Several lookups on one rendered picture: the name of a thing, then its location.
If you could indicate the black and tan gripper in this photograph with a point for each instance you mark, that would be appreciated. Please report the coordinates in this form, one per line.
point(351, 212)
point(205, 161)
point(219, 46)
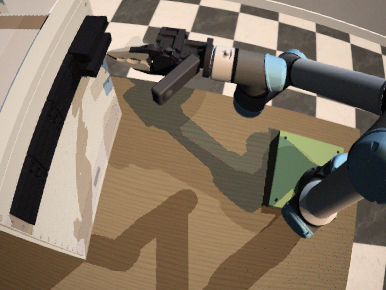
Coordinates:
point(170, 50)

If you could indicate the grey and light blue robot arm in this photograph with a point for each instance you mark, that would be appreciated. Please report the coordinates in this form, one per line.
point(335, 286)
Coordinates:
point(255, 74)

